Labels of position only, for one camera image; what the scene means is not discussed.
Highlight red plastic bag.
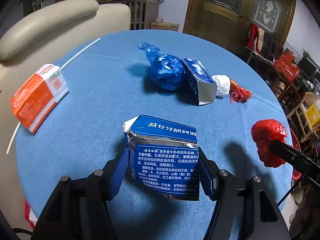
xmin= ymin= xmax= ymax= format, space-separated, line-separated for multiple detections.
xmin=251 ymin=119 xmax=287 ymax=168

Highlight crushed blue toothpaste box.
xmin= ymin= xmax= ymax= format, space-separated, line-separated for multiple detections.
xmin=123 ymin=115 xmax=200 ymax=201

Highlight orange-red wrapper with fringe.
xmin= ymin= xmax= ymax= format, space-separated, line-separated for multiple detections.
xmin=229 ymin=79 xmax=253 ymax=103

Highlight long blue toothpaste box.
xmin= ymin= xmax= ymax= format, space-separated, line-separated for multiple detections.
xmin=182 ymin=58 xmax=217 ymax=106

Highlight red white bag under table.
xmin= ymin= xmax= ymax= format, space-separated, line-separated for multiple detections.
xmin=24 ymin=200 xmax=37 ymax=230

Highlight yellow cardboard box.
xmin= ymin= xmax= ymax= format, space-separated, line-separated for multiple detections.
xmin=305 ymin=104 xmax=320 ymax=127

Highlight wicker armchair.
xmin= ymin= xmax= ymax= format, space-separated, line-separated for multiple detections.
xmin=286 ymin=92 xmax=319 ymax=143

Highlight dark wooden chair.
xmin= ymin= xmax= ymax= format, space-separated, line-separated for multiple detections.
xmin=267 ymin=67 xmax=294 ymax=101

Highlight black computer monitor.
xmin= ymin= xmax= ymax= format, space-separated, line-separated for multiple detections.
xmin=297 ymin=54 xmax=319 ymax=80

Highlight red bag on chair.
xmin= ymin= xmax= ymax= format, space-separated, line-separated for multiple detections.
xmin=273 ymin=54 xmax=300 ymax=85

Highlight orange and white medicine box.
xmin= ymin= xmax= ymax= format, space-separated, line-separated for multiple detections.
xmin=10 ymin=64 xmax=69 ymax=134

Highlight crumpled white paper ball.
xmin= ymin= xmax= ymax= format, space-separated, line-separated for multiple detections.
xmin=212 ymin=75 xmax=231 ymax=97

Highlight blue tablecloth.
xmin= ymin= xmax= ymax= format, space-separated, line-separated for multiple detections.
xmin=15 ymin=29 xmax=293 ymax=240

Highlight red and beige hanging clothes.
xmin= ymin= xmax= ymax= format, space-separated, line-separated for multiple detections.
xmin=247 ymin=23 xmax=265 ymax=55

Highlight white thin tube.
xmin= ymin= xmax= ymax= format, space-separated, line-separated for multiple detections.
xmin=6 ymin=37 xmax=101 ymax=155

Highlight crumpled blue plastic bag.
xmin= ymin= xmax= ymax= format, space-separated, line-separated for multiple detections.
xmin=138 ymin=42 xmax=185 ymax=91

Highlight brown wooden double door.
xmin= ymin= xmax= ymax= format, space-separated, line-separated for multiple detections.
xmin=183 ymin=0 xmax=296 ymax=56

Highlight brown cardboard box on floor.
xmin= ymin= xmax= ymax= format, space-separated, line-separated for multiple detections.
xmin=150 ymin=22 xmax=180 ymax=31

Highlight wooden slatted crib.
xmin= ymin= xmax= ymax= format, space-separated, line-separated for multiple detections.
xmin=98 ymin=0 xmax=161 ymax=30

